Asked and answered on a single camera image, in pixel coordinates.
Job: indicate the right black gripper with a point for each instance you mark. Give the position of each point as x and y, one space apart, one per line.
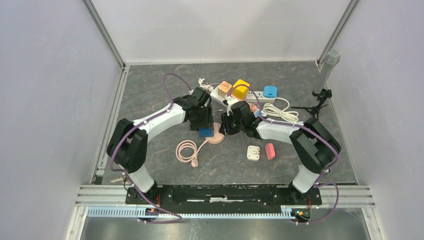
226 129

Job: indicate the beige cube adapter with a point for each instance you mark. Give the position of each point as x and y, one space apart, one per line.
224 88

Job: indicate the light blue square plug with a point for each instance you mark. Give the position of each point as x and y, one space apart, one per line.
270 91

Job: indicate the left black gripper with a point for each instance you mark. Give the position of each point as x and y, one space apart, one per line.
208 121

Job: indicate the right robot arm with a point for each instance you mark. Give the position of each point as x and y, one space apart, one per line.
315 146

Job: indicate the small salmon charger plug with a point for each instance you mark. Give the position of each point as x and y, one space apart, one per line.
254 108

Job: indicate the grey microphone on stand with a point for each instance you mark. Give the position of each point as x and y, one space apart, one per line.
331 59

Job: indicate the pink plug adapter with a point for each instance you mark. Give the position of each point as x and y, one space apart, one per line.
270 151

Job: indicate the yellow cube adapter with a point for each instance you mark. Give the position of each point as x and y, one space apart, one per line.
240 89

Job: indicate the pink round socket base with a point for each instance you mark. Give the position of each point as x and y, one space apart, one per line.
217 137

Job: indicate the white usb charger plug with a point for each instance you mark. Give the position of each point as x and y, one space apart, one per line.
253 153

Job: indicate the blue cube socket adapter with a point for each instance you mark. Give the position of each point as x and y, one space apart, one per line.
206 132

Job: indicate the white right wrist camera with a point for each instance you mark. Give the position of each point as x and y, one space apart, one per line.
230 100

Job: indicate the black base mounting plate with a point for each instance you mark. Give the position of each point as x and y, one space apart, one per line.
230 198

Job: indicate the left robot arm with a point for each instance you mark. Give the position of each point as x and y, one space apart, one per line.
129 142

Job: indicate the light blue cable duct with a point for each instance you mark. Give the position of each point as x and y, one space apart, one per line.
143 213

